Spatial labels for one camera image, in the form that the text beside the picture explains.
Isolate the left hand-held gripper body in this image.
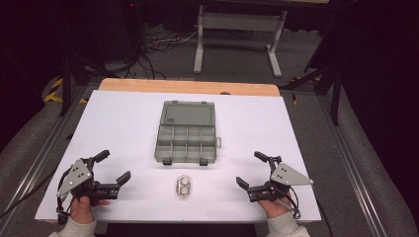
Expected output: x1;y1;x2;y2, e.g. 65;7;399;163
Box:
56;157;121;206

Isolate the aluminium rail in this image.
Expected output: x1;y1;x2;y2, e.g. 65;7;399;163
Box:
0;84;97;229
315;94;391;237

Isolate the bundle of floor cables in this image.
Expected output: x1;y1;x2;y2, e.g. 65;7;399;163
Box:
123;29;200;80

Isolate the yellow black floor tape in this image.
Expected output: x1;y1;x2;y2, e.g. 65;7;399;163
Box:
43;77;89;105
289;75;322;107

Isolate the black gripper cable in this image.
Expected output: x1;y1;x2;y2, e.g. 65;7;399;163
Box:
0;169;72;226
282;185;301;220

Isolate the person's left hand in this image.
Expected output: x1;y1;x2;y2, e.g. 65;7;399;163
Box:
69;196;111;225

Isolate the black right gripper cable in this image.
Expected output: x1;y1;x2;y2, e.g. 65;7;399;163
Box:
282;185;301;220

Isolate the clear grey compartment box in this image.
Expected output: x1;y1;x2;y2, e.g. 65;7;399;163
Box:
153;100;222;167

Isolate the small clear blister case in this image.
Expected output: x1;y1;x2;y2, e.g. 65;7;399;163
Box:
175;174;194;199

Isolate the wooden table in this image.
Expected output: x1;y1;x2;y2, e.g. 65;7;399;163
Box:
98;77;282;98

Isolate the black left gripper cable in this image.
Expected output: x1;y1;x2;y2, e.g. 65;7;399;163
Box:
0;169;72;226

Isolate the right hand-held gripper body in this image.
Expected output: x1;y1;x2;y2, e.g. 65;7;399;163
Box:
247;155;315;203

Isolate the grey metal stand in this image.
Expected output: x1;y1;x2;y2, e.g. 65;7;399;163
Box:
193;4;289;79

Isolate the black stand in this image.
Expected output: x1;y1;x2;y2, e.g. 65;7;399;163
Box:
58;53;112;119
280;62;344;126

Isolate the white table sheet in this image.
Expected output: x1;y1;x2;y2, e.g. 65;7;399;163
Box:
34;89;322;224

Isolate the person's right hand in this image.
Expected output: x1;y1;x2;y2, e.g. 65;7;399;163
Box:
257;197;293;219

